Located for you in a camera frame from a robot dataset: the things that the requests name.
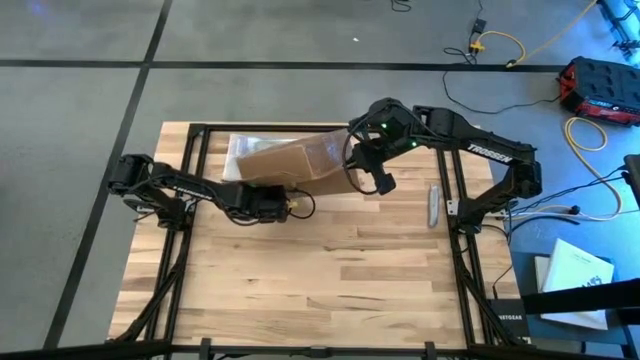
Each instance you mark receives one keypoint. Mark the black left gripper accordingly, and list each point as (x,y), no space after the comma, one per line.
(267,205)

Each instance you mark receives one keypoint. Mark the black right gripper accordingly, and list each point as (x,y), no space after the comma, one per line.
(375,155)

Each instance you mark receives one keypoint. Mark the taped brown cardboard box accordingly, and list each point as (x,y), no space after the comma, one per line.
(280,162)

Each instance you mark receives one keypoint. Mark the clear bubble wrap bag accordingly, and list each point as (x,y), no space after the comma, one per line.
(240,150)

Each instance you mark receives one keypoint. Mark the box opener tool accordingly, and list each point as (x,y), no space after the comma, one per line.
(433,205)

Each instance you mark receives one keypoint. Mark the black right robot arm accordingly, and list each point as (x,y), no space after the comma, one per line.
(490,155)

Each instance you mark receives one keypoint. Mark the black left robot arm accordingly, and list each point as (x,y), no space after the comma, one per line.
(190,192)

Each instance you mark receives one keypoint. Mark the black power adapter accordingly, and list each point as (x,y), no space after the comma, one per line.
(479,26)

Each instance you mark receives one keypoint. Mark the white booklet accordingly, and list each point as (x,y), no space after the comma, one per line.
(575,270)

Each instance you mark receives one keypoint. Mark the red black tool case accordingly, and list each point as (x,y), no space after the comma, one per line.
(600,85)

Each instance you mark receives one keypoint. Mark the black device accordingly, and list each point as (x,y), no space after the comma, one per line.
(632,180)

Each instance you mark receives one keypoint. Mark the light blue metal stand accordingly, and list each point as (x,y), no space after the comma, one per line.
(620,15)

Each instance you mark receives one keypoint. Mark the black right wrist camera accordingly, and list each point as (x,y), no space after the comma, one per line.
(385,185)

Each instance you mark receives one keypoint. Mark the black network switch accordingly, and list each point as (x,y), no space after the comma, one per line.
(510,317)

